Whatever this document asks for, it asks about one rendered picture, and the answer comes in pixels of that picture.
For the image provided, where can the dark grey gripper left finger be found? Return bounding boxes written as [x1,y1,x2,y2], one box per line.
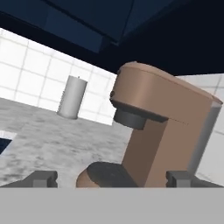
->
[0,170,59,188]

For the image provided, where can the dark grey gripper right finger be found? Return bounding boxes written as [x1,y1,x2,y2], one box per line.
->
[165,170,224,188]

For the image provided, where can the dark sink basin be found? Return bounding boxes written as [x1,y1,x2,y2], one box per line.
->
[0,129,18,156]

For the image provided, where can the brown coffee machine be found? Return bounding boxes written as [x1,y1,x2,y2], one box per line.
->
[75,60,224,188]

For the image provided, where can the white paper towel roll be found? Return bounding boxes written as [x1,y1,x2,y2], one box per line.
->
[56,74,88,120]

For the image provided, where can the dark blue wall cabinet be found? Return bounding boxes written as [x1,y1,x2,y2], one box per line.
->
[0,0,224,77]

